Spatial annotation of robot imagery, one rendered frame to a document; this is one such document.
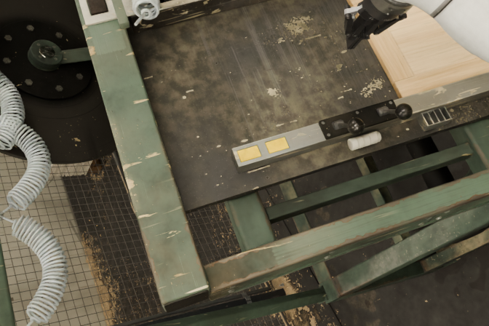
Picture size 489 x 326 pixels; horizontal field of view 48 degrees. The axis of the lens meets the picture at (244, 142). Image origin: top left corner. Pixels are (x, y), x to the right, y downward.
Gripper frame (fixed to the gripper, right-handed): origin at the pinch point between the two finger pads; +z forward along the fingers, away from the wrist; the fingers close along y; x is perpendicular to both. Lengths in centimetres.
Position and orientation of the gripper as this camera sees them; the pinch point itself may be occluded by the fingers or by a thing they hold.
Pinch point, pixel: (354, 37)
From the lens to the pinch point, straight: 125.3
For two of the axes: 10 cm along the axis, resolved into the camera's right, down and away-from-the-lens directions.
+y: 9.9, -0.2, 1.3
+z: -1.3, 2.0, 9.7
